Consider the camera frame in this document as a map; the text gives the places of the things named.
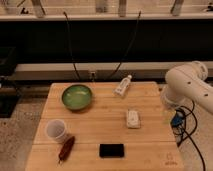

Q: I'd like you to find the green bowl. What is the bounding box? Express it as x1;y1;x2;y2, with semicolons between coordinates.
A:
61;84;93;110

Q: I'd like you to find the black hanging cable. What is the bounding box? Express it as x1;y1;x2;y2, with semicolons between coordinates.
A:
105;10;142;81
62;11;82;81

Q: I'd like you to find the black bin at left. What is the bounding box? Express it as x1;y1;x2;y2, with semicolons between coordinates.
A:
0;46;18;118

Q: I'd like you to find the black eraser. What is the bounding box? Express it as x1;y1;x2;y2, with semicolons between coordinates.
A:
99;144;124;158

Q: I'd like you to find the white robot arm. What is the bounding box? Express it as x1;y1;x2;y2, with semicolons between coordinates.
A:
161;61;213;115

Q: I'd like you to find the clear plastic cup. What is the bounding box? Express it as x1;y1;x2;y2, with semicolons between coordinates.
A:
45;119;67;143

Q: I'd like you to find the brown sausage toy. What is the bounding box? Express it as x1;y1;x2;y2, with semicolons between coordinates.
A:
58;136;75;163

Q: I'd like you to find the blue box on floor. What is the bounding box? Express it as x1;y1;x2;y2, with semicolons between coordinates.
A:
170;111;185;127

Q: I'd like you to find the white plastic bottle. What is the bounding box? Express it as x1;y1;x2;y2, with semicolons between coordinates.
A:
114;75;132;97

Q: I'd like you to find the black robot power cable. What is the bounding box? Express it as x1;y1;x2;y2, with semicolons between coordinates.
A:
172;99;208;171

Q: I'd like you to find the right black hanging cable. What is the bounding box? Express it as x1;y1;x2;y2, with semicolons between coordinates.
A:
105;10;142;81

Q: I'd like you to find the left black hanging cable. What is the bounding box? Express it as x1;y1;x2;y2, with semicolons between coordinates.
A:
62;11;82;81

